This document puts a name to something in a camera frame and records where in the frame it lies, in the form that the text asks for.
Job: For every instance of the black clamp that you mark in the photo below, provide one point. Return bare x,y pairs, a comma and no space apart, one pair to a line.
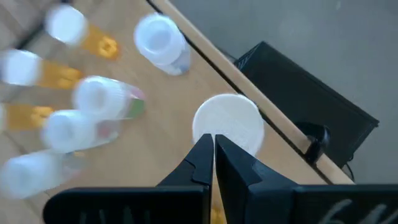
314,140

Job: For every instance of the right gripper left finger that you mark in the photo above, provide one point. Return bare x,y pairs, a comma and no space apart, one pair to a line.
174,202

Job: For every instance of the squat amber pill bottle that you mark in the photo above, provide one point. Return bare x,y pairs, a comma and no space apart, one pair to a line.
28,116

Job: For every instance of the white bottle grey-print label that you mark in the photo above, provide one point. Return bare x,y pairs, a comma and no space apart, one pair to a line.
228,119

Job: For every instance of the small clear pill bottle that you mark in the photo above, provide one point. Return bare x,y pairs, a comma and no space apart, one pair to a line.
68,130

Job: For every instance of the large clear ribbed-cap bottle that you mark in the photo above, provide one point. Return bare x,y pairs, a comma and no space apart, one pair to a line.
99,98

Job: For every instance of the black computer case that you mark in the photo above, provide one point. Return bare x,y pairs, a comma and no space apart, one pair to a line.
295,93

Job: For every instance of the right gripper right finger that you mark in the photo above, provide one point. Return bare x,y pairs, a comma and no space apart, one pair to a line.
264,202

